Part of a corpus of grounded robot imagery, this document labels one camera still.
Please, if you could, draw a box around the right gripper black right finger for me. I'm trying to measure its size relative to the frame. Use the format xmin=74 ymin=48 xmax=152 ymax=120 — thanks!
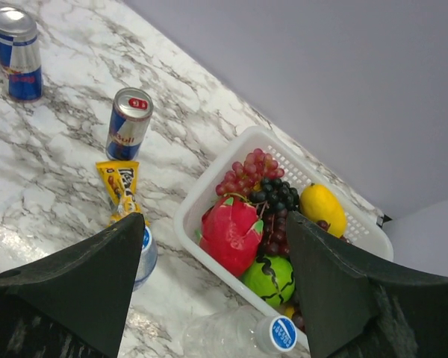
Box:
xmin=287 ymin=212 xmax=448 ymax=357

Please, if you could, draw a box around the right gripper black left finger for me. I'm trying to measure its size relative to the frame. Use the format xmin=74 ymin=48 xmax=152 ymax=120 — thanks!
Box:
xmin=0 ymin=213 xmax=145 ymax=357

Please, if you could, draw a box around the blue label plastic bottle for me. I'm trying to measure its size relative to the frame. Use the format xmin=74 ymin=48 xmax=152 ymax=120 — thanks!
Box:
xmin=133 ymin=236 xmax=158 ymax=292

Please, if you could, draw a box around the blue bottle cap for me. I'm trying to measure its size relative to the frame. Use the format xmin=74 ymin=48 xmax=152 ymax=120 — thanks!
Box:
xmin=255 ymin=315 xmax=297 ymax=355
xmin=142 ymin=225 xmax=152 ymax=251

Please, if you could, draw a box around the clear plastic bottle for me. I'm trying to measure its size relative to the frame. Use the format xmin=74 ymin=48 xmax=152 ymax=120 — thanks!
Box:
xmin=181 ymin=306 xmax=282 ymax=358

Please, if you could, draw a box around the small yellow lemon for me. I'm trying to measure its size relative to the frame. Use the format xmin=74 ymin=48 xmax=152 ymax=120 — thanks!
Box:
xmin=284 ymin=304 xmax=296 ymax=318

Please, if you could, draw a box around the green toy fruit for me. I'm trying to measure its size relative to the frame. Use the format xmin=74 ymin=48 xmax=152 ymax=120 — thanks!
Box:
xmin=241 ymin=255 xmax=296 ymax=308

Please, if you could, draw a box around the dark red grape bunch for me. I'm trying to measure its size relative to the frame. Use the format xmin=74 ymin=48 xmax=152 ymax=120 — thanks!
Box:
xmin=259 ymin=208 xmax=352 ymax=258

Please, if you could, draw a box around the yellow mango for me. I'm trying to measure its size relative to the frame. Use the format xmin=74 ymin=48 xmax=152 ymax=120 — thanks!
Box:
xmin=300 ymin=183 xmax=347 ymax=238

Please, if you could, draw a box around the yellow snack packet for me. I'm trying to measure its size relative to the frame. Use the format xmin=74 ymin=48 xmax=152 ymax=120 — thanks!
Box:
xmin=96 ymin=160 xmax=143 ymax=226

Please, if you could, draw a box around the black grape bunch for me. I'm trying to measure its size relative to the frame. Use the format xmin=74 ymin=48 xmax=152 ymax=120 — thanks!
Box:
xmin=247 ymin=177 xmax=299 ymax=213

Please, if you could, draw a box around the red dragon fruit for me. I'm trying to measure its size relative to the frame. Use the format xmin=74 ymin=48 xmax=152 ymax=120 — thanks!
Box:
xmin=199 ymin=195 xmax=264 ymax=277

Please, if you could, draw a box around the red grape bunch left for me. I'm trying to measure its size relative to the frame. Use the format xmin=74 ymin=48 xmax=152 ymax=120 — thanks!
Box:
xmin=215 ymin=148 xmax=284 ymax=197

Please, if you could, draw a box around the right blue energy drink can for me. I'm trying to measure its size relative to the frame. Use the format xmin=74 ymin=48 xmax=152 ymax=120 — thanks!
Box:
xmin=105 ymin=87 xmax=154 ymax=160

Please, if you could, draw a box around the blue energy drink can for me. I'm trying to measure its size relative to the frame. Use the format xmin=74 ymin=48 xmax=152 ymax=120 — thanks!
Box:
xmin=105 ymin=87 xmax=154 ymax=160
xmin=0 ymin=6 xmax=43 ymax=101

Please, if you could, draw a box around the left blue energy drink can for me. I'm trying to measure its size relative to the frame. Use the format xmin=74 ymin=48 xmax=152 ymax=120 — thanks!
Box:
xmin=0 ymin=6 xmax=43 ymax=101

